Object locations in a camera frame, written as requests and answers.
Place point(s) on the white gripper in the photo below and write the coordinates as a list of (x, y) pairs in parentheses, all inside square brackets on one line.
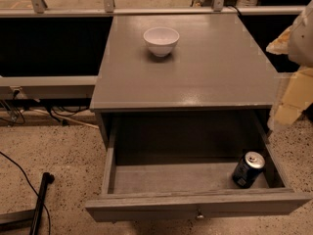
[(301, 41)]

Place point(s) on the blue pepsi can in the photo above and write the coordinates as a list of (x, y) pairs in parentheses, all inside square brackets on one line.
[(249, 167)]

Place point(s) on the grey open drawer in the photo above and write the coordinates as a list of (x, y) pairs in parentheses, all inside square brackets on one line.
[(172, 167)]

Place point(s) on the grey cabinet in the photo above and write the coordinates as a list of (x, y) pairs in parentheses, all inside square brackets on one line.
[(216, 66)]

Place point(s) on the white ceramic bowl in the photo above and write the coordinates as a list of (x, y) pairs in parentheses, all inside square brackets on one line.
[(161, 40)]

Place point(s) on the black floor stand leg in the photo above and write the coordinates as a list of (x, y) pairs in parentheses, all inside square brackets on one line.
[(33, 217)]

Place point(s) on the grey railing rail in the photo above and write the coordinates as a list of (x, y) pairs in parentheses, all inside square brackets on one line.
[(48, 87)]

